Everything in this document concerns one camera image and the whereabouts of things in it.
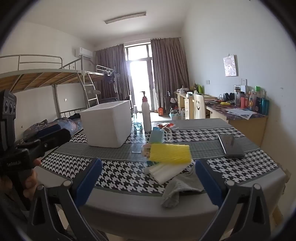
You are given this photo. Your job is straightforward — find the houndstooth tablecloth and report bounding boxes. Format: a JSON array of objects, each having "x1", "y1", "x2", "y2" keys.
[{"x1": 40, "y1": 126, "x2": 280, "y2": 194}]

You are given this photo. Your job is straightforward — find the glass balcony door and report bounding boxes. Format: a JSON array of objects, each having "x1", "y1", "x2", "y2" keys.
[{"x1": 125, "y1": 44, "x2": 154, "y2": 112}]

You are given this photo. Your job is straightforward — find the blue hand sanitizer bottle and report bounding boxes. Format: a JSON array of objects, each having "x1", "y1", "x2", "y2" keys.
[{"x1": 133, "y1": 105, "x2": 143, "y2": 131}]

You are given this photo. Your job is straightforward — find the large metal bunk bed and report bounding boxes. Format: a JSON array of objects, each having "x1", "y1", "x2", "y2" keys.
[{"x1": 0, "y1": 54, "x2": 102, "y2": 139}]

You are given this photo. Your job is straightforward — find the desk with patterned cover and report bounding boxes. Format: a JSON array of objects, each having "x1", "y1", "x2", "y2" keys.
[{"x1": 206, "y1": 102, "x2": 269, "y2": 147}]

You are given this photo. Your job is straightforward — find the grey cloth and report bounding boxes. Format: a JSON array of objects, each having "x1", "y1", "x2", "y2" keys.
[{"x1": 161, "y1": 167, "x2": 205, "y2": 208}]

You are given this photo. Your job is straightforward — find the dark green flat case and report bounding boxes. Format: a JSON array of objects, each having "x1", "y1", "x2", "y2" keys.
[{"x1": 218, "y1": 134, "x2": 245, "y2": 159}]

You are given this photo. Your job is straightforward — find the pink wall picture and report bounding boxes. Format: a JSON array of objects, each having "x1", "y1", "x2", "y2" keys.
[{"x1": 223, "y1": 55, "x2": 238, "y2": 77}]

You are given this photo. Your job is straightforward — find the person's left hand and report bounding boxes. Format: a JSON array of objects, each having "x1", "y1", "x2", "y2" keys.
[{"x1": 22, "y1": 169, "x2": 38, "y2": 198}]

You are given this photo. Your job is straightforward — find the ceiling lamp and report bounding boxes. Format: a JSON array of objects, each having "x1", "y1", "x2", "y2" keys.
[{"x1": 104, "y1": 11, "x2": 147, "y2": 25}]

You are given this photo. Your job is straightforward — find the dark hanging clothes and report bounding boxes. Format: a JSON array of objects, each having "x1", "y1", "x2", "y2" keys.
[{"x1": 104, "y1": 70, "x2": 116, "y2": 84}]

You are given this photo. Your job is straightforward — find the floral tissue packet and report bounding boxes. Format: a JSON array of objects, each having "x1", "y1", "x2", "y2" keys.
[{"x1": 142, "y1": 143, "x2": 153, "y2": 158}]

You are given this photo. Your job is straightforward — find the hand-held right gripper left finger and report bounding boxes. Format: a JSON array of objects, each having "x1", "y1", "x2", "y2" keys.
[{"x1": 26, "y1": 158, "x2": 103, "y2": 241}]

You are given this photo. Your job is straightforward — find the white pump lotion bottle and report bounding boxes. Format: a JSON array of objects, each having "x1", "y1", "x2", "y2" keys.
[{"x1": 140, "y1": 91, "x2": 152, "y2": 133}]

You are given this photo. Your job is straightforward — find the wide brown curtain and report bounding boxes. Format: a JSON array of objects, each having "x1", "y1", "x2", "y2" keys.
[{"x1": 151, "y1": 37, "x2": 190, "y2": 112}]

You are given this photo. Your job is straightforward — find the blue quilt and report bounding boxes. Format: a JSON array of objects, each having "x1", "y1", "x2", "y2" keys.
[{"x1": 23, "y1": 117, "x2": 83, "y2": 142}]

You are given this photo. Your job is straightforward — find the white paper sheets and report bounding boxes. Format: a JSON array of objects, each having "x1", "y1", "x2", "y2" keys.
[{"x1": 225, "y1": 108, "x2": 257, "y2": 120}]

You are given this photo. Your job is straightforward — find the white folded cloth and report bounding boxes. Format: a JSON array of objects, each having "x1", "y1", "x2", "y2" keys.
[{"x1": 143, "y1": 160, "x2": 195, "y2": 183}]

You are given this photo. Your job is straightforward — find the red snack packet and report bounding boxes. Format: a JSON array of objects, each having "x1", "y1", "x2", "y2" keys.
[{"x1": 155, "y1": 122, "x2": 177, "y2": 130}]

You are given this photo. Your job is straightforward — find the white foam box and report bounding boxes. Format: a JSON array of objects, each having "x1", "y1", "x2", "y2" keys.
[{"x1": 80, "y1": 100, "x2": 132, "y2": 148}]

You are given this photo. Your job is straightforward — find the blue face mask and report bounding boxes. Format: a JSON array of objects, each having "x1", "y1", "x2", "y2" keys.
[{"x1": 148, "y1": 126, "x2": 173, "y2": 145}]

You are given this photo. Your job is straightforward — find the narrow brown curtain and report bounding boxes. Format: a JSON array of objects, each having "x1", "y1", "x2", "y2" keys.
[{"x1": 95, "y1": 44, "x2": 130, "y2": 102}]

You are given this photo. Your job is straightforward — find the white air conditioner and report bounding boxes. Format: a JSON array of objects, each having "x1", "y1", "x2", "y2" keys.
[{"x1": 74, "y1": 47, "x2": 93, "y2": 59}]

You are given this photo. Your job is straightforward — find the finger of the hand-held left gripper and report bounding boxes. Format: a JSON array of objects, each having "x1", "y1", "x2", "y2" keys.
[
  {"x1": 23, "y1": 123, "x2": 61, "y2": 141},
  {"x1": 28, "y1": 128, "x2": 72, "y2": 163}
]

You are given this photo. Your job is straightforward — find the wooden chair with smiley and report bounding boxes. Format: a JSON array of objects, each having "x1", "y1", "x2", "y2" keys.
[{"x1": 193, "y1": 94, "x2": 206, "y2": 120}]

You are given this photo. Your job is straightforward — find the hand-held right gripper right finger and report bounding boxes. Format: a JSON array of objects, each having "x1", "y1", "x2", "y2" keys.
[{"x1": 195, "y1": 159, "x2": 271, "y2": 241}]

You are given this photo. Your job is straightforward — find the wooden desk with drawers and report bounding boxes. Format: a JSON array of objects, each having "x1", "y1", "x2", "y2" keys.
[{"x1": 173, "y1": 91, "x2": 218, "y2": 120}]

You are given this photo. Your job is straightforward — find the dark thermos bottle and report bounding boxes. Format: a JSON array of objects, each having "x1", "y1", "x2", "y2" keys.
[{"x1": 234, "y1": 85, "x2": 241, "y2": 107}]

